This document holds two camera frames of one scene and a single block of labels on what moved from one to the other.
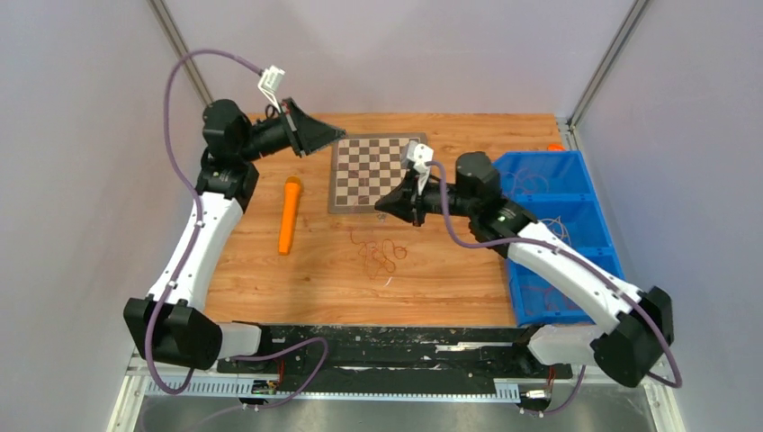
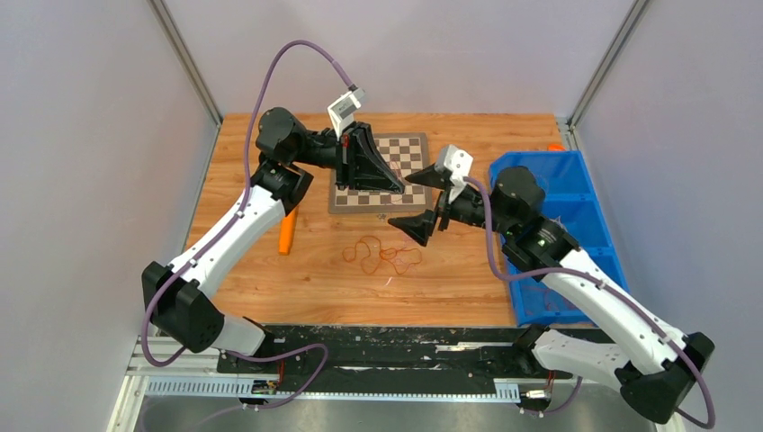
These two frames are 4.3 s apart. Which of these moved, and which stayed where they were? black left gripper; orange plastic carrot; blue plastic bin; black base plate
Moved: black left gripper
Stayed: blue plastic bin; black base plate; orange plastic carrot
